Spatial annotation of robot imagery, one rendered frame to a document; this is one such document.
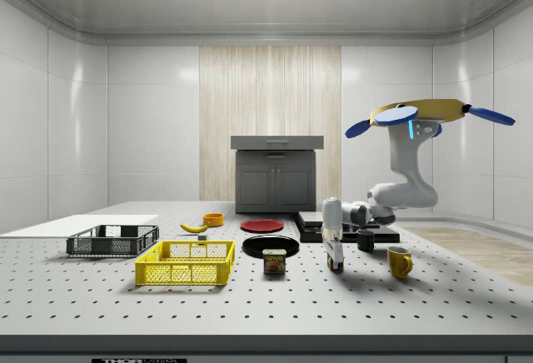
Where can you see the yellow bowl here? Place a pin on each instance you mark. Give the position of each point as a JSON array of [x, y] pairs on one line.
[[213, 220]]

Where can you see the flat-sided can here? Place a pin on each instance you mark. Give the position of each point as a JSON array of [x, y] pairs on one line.
[[274, 264]]

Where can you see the yellow basket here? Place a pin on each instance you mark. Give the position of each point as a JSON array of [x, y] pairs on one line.
[[183, 273]]

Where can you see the black plate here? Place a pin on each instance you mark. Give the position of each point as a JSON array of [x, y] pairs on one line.
[[258, 246]]

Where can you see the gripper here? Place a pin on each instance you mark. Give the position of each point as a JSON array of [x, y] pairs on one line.
[[333, 236]]

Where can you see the black mug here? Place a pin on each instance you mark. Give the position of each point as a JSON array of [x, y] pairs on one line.
[[365, 241]]

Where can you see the white board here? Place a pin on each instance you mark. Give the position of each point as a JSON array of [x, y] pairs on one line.
[[75, 223]]

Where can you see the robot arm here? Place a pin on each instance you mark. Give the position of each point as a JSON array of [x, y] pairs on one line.
[[406, 159]]

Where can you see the red plate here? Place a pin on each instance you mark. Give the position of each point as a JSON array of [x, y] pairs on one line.
[[262, 225]]

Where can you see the banana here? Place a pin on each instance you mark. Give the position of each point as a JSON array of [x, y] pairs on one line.
[[193, 228]]

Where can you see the yellow mug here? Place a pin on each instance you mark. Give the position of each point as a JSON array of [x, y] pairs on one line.
[[397, 264]]

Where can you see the white cabinet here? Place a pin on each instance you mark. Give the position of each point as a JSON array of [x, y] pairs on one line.
[[275, 184]]

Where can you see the dark grey basket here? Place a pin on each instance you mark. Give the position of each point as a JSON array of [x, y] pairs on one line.
[[112, 245]]

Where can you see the puzzle cube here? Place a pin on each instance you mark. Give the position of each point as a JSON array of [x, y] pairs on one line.
[[335, 266]]

